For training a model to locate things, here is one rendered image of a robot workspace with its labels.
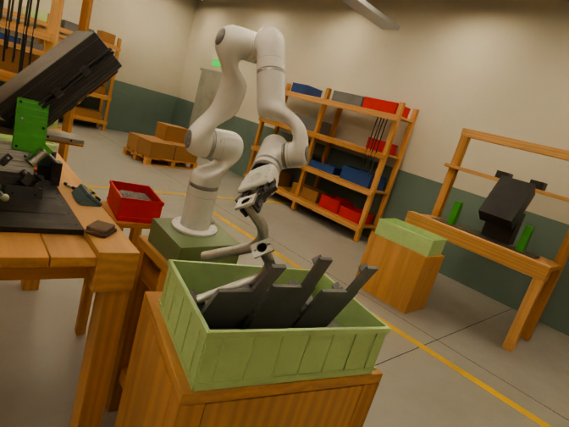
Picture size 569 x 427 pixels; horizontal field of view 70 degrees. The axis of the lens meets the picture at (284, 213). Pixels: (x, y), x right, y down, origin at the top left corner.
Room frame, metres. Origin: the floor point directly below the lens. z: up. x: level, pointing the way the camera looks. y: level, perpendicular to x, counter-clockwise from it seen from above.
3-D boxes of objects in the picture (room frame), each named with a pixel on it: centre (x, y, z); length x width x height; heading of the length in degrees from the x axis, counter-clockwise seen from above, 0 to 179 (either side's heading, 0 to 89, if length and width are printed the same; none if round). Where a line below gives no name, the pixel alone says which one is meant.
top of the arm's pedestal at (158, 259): (1.63, 0.35, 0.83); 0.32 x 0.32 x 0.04; 44
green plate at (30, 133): (1.65, 1.11, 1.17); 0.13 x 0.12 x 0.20; 42
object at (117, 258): (1.85, 1.00, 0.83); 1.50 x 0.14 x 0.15; 42
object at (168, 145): (8.03, 2.68, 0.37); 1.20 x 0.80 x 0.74; 145
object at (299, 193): (7.38, -0.26, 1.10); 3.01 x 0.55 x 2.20; 47
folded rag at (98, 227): (1.42, 0.64, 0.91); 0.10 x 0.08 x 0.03; 3
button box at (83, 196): (1.72, 0.86, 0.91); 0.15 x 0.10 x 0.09; 42
